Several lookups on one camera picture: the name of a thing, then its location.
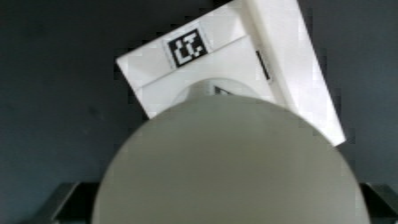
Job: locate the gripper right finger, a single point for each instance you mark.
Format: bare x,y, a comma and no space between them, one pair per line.
380,198

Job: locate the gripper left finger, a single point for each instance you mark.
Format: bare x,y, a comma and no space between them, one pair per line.
46,216

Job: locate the white lamp bulb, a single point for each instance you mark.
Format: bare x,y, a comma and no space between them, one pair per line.
227,164

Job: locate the white lamp base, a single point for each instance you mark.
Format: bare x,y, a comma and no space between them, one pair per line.
238,53

